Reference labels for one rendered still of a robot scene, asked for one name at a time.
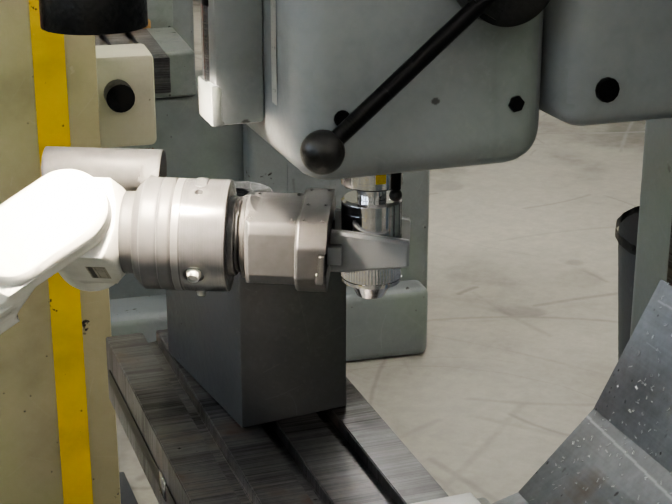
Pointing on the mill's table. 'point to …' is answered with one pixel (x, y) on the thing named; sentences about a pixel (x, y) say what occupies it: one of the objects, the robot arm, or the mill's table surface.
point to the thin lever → (395, 187)
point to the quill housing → (499, 57)
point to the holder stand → (263, 344)
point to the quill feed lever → (319, 156)
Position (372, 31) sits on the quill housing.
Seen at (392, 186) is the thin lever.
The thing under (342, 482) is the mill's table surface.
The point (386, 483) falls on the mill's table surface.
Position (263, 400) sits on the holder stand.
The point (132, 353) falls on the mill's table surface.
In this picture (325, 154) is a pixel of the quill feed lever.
